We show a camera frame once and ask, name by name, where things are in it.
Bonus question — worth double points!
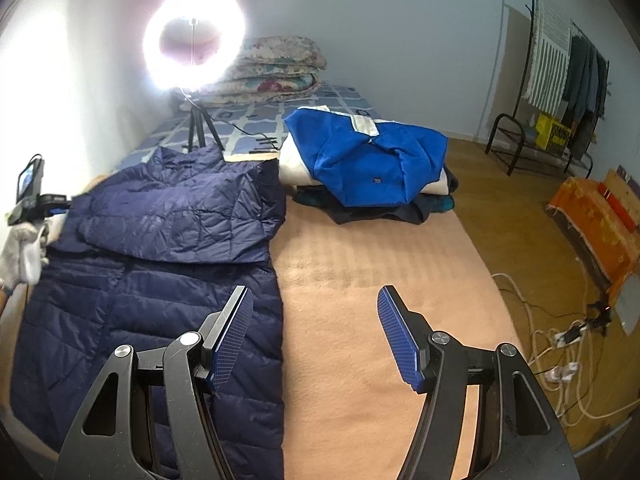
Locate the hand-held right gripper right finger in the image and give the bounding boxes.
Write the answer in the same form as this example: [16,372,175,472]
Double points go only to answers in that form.
[376,285,581,480]

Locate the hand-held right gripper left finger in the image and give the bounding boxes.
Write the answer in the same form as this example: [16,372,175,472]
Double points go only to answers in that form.
[52,285,255,480]

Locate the navy puffer jacket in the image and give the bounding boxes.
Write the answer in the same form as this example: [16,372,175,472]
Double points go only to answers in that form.
[10,146,287,480]

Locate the stack of dark folded clothes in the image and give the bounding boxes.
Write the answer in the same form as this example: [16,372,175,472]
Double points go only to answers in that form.
[291,166,461,226]

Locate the black clothes rack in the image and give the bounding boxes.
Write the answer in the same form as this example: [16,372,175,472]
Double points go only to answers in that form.
[484,0,612,177]

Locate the dark hanging clothes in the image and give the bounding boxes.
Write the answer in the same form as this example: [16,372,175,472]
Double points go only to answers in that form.
[560,34,611,122]

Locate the person's left hand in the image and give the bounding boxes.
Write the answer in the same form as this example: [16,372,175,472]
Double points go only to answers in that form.
[0,223,51,292]

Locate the peach blanket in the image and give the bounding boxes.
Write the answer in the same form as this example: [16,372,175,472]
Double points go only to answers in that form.
[220,152,523,480]

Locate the blue and white jacket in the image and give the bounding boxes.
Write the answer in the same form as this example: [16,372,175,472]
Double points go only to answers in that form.
[284,106,449,208]

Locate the black tripod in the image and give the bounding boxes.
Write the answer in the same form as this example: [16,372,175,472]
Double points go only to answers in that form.
[176,91,226,153]

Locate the blue patterned bed sheet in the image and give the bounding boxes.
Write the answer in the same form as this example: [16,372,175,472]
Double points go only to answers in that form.
[112,84,377,167]

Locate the orange cloth covered furniture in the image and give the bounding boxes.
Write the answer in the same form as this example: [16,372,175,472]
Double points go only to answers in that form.
[547,176,640,291]

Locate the red stick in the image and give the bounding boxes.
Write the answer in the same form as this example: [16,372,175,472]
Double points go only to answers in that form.
[598,183,636,226]

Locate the yellow box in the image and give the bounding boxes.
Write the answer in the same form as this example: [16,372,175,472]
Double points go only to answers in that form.
[534,114,573,152]

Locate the floral folded quilt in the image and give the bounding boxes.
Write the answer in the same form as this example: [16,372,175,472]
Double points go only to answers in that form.
[192,36,328,107]

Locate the white striped towel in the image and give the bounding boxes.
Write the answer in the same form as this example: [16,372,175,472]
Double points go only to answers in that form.
[522,0,572,110]

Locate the white cables and power strip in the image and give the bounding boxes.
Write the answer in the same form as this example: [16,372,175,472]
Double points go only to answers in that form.
[490,255,632,422]

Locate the ring light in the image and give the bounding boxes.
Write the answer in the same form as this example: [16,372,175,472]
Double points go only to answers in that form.
[142,0,248,92]

